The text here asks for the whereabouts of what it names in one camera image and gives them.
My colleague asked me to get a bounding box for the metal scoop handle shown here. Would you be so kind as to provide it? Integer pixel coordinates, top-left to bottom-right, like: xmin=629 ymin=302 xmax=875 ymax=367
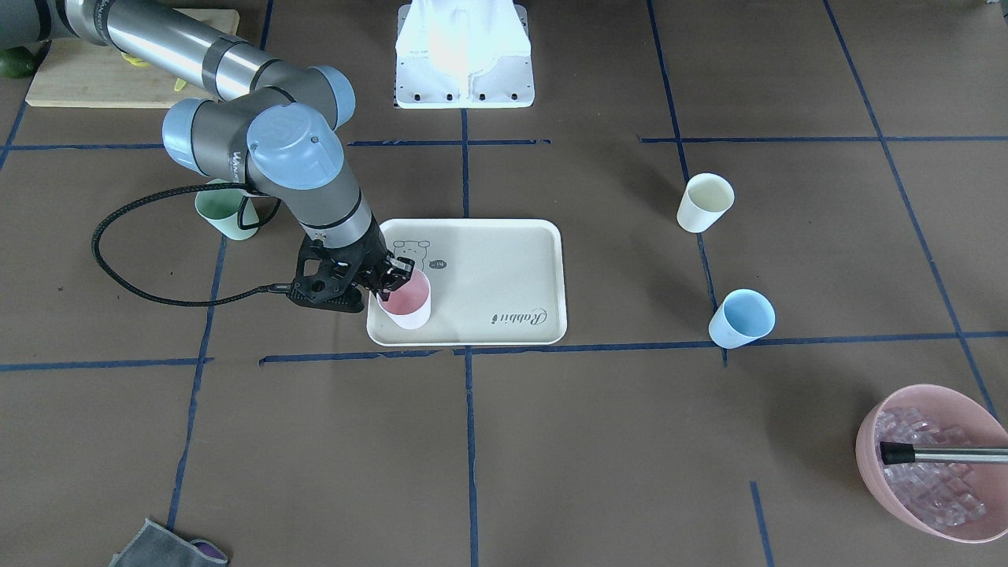
xmin=878 ymin=441 xmax=1007 ymax=466

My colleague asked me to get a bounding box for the green plastic cup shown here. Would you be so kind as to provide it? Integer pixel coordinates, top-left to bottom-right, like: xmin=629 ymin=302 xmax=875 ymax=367
xmin=195 ymin=189 xmax=259 ymax=241

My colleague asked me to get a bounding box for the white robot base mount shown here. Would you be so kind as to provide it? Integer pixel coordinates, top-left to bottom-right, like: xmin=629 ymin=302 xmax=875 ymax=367
xmin=394 ymin=1 xmax=536 ymax=109

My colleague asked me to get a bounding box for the black braided cable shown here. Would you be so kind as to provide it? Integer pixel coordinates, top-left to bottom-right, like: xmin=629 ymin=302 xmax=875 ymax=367
xmin=91 ymin=183 xmax=294 ymax=308

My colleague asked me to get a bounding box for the cream rectangular rabbit tray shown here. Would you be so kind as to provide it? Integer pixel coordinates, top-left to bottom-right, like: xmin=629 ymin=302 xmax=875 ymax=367
xmin=366 ymin=219 xmax=568 ymax=346

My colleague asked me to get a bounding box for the pink plastic cup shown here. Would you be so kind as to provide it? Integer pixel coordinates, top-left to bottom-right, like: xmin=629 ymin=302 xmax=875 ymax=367
xmin=376 ymin=269 xmax=432 ymax=330

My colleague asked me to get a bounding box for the blue plastic cup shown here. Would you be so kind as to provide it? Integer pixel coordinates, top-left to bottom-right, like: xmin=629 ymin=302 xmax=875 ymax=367
xmin=708 ymin=288 xmax=776 ymax=350

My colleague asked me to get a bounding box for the cream plastic cup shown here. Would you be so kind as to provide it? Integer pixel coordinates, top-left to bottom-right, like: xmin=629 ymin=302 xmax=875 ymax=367
xmin=676 ymin=172 xmax=736 ymax=234

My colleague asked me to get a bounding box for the grey folded cloth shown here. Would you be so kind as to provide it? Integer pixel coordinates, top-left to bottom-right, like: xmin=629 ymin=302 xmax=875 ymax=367
xmin=108 ymin=520 xmax=230 ymax=566

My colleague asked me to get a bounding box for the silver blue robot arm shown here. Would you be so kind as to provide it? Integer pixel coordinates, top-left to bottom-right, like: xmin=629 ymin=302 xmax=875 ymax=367
xmin=1 ymin=1 xmax=414 ymax=313

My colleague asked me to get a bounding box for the wooden cutting board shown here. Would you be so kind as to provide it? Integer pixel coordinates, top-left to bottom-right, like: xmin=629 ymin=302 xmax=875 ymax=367
xmin=2 ymin=1 xmax=255 ymax=109

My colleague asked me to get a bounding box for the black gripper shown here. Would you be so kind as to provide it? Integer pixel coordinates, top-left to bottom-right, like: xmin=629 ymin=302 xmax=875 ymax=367
xmin=285 ymin=238 xmax=415 ymax=313

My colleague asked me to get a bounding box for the pink bowl with ice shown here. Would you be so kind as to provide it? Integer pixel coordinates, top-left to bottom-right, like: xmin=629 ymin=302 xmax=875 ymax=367
xmin=854 ymin=384 xmax=1006 ymax=544

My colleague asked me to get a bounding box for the green avocado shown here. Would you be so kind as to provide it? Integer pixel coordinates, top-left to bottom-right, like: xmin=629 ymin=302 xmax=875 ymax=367
xmin=0 ymin=46 xmax=39 ymax=79

